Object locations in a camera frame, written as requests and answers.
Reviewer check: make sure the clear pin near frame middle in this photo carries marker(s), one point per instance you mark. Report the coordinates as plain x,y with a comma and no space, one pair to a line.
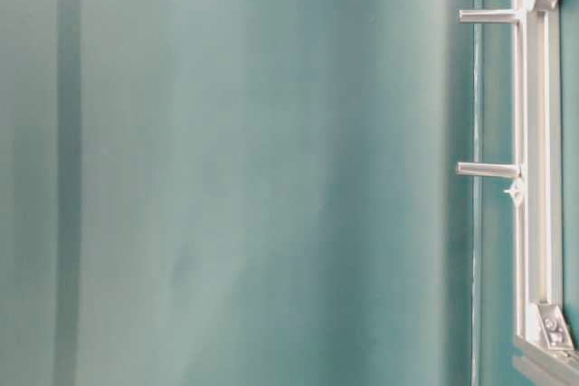
488,170

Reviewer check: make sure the clear pin near frame corner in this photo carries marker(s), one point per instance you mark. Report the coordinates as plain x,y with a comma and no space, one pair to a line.
496,16

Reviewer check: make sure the square aluminium extrusion frame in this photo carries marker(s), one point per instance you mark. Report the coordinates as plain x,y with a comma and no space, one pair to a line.
547,354

